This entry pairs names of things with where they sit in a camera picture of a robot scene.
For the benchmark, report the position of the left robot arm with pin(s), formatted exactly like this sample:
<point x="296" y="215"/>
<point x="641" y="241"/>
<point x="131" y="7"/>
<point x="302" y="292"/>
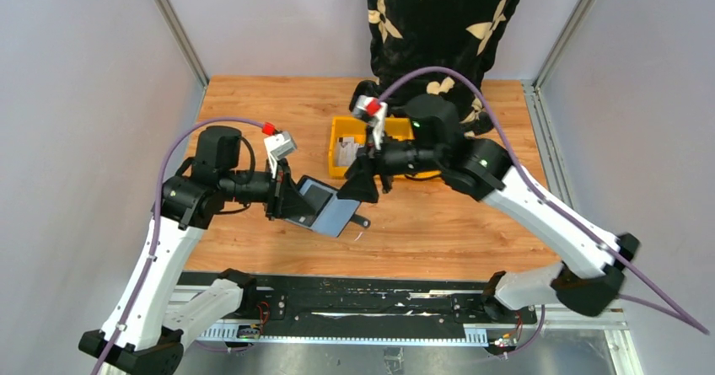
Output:
<point x="141" y="336"/>

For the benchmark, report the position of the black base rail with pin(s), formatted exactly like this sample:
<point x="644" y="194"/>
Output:
<point x="366" y="311"/>

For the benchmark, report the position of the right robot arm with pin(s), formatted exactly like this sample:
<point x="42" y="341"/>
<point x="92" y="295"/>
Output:
<point x="590" y="273"/>

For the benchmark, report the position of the middle yellow bin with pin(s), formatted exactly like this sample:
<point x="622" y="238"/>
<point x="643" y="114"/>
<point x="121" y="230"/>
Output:
<point x="399" y="129"/>

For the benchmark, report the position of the yellow bin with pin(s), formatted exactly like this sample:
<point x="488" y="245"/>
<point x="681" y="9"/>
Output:
<point x="343" y="126"/>
<point x="399" y="129"/>

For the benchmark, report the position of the silver cards in bin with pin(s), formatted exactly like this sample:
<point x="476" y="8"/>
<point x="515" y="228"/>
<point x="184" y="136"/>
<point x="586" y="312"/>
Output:
<point x="346" y="151"/>

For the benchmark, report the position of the left yellow bin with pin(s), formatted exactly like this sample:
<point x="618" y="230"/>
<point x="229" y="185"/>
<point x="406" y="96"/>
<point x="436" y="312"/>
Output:
<point x="343" y="126"/>

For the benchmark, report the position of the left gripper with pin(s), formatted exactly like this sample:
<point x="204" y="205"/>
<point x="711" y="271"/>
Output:
<point x="280" y="192"/>

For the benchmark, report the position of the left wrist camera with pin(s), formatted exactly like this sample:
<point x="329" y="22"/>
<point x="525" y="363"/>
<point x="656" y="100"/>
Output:
<point x="279" y="144"/>

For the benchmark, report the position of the black floral blanket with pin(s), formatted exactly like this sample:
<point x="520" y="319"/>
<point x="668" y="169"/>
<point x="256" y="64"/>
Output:
<point x="462" y="35"/>

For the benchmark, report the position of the black card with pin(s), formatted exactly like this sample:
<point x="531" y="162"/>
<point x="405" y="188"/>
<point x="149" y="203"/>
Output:
<point x="317" y="196"/>

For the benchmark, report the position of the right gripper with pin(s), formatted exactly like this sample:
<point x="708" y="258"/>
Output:
<point x="374" y="162"/>

